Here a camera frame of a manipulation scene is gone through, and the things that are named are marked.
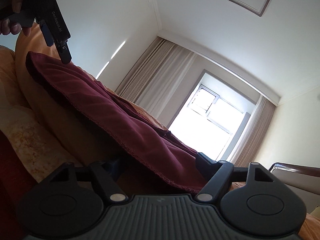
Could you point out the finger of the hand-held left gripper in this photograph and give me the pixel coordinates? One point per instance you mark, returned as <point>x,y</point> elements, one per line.
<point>65,52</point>
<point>48,35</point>

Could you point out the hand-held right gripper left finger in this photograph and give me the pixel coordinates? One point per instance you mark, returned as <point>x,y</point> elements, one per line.
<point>112,167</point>

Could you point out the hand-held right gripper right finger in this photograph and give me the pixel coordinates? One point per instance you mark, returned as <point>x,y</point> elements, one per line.
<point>203,161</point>

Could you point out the maroon long-sleeve sweater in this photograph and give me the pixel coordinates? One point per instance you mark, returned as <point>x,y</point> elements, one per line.
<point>100,105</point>

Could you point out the person's left hand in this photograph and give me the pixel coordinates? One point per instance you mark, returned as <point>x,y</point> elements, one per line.
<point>11,28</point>

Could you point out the window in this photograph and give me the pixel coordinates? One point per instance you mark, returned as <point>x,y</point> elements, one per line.
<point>212,125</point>

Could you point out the orange duvet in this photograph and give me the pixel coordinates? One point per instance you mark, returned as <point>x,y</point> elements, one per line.
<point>67,130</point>

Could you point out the narrow beige curtain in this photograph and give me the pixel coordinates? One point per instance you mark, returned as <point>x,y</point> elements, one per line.
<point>257,130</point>

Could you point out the wide beige curtain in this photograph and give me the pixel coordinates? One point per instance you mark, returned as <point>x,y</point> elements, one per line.
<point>155,80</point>

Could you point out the padded headboard with wooden frame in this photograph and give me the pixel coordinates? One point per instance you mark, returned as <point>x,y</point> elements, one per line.
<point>295,175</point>

